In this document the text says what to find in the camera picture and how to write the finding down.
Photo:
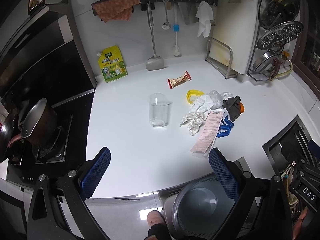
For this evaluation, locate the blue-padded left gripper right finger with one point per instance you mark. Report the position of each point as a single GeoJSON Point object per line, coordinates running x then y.
{"type": "Point", "coordinates": [227, 173]}

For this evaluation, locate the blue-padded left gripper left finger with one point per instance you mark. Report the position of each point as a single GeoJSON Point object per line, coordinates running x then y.
{"type": "Point", "coordinates": [93, 172]}

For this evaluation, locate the pink paper receipt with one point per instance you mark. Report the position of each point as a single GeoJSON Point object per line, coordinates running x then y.
{"type": "Point", "coordinates": [209, 132]}

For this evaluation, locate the orange peel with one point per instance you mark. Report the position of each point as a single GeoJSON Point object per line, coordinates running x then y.
{"type": "Point", "coordinates": [242, 109]}

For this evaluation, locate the dark grey rag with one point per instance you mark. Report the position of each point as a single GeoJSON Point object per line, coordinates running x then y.
{"type": "Point", "coordinates": [233, 107]}

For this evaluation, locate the red snack bar wrapper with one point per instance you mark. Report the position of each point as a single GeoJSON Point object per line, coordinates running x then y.
{"type": "Point", "coordinates": [178, 81]}

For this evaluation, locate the white plastic bag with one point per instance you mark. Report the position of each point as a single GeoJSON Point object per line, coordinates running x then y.
{"type": "Point", "coordinates": [202, 104]}

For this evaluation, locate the clear plastic bag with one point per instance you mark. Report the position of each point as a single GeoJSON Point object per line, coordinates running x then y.
{"type": "Point", "coordinates": [218, 98]}

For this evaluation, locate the grey perforated trash bin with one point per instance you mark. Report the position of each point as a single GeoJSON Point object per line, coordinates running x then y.
{"type": "Point", "coordinates": [196, 209]}

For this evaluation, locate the black kitchen sink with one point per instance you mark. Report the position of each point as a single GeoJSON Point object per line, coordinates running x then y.
{"type": "Point", "coordinates": [293, 140]}

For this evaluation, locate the black gas stove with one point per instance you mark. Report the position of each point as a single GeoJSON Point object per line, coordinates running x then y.
{"type": "Point", "coordinates": [27, 161]}

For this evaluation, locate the copper saucepan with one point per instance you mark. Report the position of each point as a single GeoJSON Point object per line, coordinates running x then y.
{"type": "Point", "coordinates": [40, 124]}

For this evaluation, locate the pink shoe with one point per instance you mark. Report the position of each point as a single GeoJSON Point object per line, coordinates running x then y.
{"type": "Point", "coordinates": [156, 221]}

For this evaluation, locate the clear plastic measuring cup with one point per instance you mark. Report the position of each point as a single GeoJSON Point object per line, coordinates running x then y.
{"type": "Point", "coordinates": [159, 110]}

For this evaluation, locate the steel cutting board rack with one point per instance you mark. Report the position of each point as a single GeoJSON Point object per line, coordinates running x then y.
{"type": "Point", "coordinates": [220, 56]}

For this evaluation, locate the black lid rack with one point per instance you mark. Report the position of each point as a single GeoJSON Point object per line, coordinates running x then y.
{"type": "Point", "coordinates": [274, 68]}

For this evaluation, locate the yellow seasoning pouch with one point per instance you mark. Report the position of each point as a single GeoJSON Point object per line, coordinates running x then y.
{"type": "Point", "coordinates": [111, 63]}

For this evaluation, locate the black range hood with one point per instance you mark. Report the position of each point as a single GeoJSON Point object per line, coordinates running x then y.
{"type": "Point", "coordinates": [45, 58]}

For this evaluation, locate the steel spatula turner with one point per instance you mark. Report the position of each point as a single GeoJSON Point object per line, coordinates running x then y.
{"type": "Point", "coordinates": [155, 62]}

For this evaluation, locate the blue white bottle brush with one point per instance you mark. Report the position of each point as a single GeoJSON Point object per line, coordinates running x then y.
{"type": "Point", "coordinates": [176, 50]}

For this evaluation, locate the perforated steel steamer plate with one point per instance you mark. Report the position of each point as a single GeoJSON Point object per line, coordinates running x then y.
{"type": "Point", "coordinates": [280, 35]}

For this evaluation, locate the white cutting board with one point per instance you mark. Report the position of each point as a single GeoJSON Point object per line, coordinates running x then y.
{"type": "Point", "coordinates": [235, 24]}

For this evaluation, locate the small steel ladle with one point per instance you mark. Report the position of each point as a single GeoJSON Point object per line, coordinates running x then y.
{"type": "Point", "coordinates": [166, 25]}

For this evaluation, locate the white hanging cloth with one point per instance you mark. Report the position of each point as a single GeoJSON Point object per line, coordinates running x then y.
{"type": "Point", "coordinates": [206, 16]}

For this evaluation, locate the orange dish cloth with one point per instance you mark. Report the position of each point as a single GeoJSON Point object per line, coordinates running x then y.
{"type": "Point", "coordinates": [115, 10]}

